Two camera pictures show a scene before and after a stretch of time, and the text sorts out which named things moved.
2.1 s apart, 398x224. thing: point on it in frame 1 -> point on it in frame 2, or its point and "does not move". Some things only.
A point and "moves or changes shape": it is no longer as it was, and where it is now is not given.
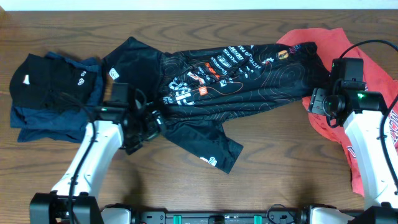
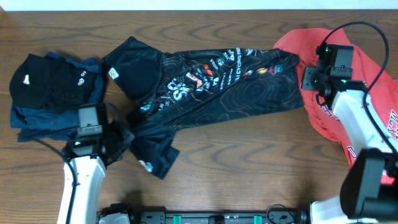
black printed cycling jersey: x=191 y=92 moves or changes shape
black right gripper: x=316 y=105 -> x=306 y=83
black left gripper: x=153 y=130 -> x=127 y=135
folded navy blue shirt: x=33 y=124 does not move
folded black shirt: x=43 y=83 does not move
